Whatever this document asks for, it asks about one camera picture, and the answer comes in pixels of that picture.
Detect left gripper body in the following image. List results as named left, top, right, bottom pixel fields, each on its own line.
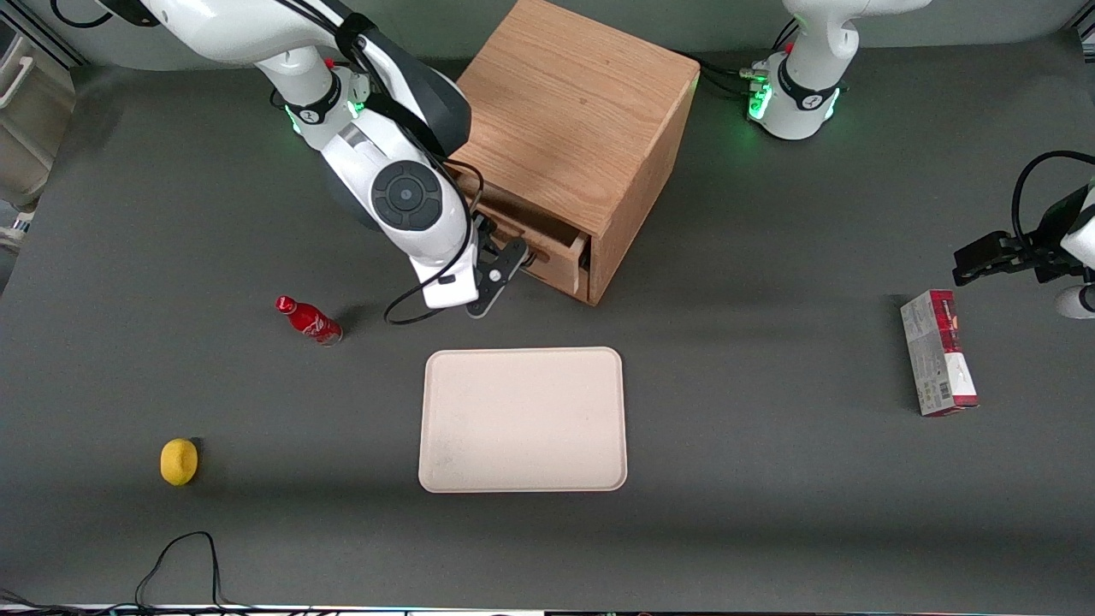
left=1018, top=184, right=1095, bottom=262

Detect red plaid cardboard box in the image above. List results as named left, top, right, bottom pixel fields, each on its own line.
left=900, top=289, right=980, bottom=418

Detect red cola bottle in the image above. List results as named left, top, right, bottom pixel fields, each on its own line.
left=275, top=295, right=344, bottom=347

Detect beige plastic tray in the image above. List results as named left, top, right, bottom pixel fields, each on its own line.
left=418, top=346, right=628, bottom=494

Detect yellow lemon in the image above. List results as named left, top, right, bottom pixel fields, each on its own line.
left=160, top=438, right=199, bottom=487

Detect beige plastic bin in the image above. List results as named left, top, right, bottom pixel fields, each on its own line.
left=0, top=17, right=78, bottom=215

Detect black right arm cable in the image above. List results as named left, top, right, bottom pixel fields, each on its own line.
left=274, top=0, right=484, bottom=326

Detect black left gripper cable loop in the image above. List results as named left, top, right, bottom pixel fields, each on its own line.
left=1012, top=151, right=1095, bottom=251

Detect black left arm base cables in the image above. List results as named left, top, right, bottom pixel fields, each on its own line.
left=684, top=51, right=771, bottom=99

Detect black cable on table edge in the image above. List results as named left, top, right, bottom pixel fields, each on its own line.
left=0, top=530, right=257, bottom=616

